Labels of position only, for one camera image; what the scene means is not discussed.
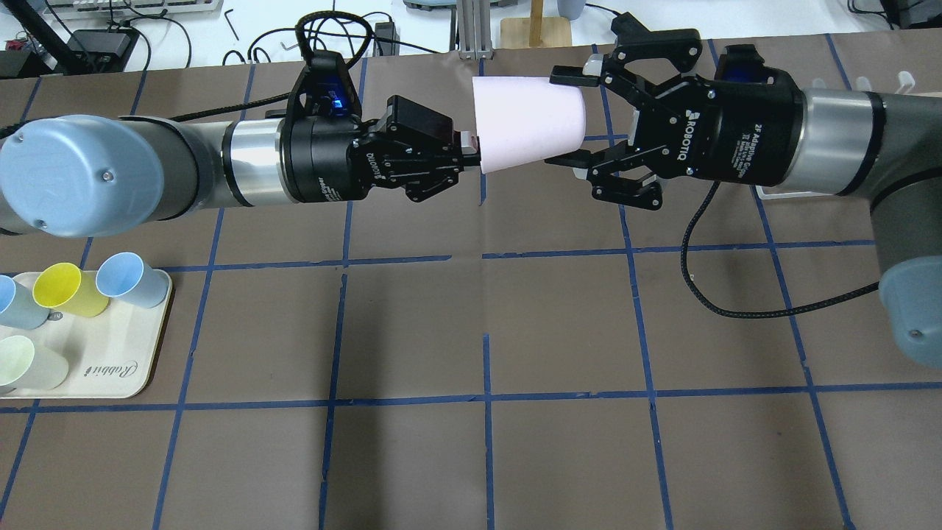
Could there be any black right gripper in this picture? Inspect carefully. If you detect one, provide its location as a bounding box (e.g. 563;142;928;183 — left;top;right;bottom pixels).
545;29;805;209

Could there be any wooden stand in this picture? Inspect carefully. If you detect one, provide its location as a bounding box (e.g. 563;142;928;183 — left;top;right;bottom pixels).
498;1;573;49

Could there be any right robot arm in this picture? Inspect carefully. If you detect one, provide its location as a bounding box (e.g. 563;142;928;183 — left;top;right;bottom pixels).
548;28;941;368

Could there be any pink plastic cup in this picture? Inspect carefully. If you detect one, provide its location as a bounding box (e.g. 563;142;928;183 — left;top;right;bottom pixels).
472;75;587;174

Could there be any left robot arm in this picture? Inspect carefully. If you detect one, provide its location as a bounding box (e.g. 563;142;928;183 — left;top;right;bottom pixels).
1;95;481;238

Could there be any keyboard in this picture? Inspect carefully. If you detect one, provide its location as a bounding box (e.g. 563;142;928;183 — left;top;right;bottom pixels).
40;0;224;20

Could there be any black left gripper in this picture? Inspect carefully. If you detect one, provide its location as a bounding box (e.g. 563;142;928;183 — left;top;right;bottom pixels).
283;95;481;202

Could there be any pale green plastic cup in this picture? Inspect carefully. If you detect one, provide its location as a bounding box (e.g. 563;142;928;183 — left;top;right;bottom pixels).
1;335;68;390

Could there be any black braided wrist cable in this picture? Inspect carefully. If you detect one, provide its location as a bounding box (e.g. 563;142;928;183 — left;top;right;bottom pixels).
166;11;376;126

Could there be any aluminium frame post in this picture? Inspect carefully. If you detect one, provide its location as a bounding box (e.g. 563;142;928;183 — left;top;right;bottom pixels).
456;1;492;60

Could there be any blue plastic cup rear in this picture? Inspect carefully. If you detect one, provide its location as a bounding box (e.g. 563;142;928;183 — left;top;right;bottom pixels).
1;275;50;330

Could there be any blue plastic cup front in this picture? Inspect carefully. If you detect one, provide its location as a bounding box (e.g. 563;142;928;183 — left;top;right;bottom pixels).
95;252;169;308

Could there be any yellow plastic cup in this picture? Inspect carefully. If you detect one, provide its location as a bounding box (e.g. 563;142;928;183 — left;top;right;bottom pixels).
32;263;110;318

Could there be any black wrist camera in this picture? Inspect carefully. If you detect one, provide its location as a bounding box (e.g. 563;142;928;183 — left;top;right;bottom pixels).
286;50;362;120

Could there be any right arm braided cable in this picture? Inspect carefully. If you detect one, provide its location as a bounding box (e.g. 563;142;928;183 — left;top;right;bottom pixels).
681;180;884;319

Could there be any blue plastic cup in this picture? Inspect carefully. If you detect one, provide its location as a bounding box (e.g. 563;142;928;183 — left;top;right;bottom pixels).
1;275;50;330
95;252;169;308

